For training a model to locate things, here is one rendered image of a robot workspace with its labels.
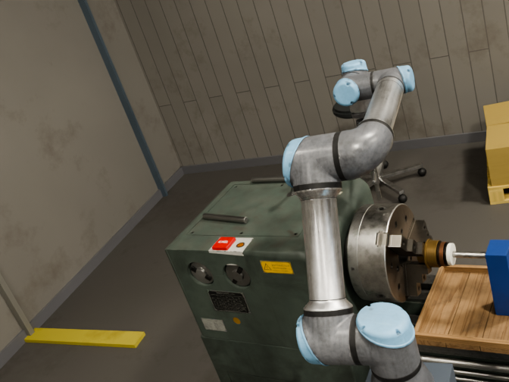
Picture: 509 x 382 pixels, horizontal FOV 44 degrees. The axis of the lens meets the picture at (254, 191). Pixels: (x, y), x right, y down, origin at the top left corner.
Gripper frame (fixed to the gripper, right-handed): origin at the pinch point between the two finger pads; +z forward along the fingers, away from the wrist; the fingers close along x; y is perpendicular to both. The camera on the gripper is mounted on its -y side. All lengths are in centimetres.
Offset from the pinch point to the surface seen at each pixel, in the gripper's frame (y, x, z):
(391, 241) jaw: -14.5, -1.7, 17.1
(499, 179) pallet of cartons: 201, -61, 95
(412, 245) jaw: -13.4, -7.5, 20.2
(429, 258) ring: -12.3, -11.6, 25.9
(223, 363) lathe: -2, 68, 63
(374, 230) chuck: -12.2, 2.7, 13.6
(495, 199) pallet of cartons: 202, -57, 109
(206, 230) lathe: 1, 60, 11
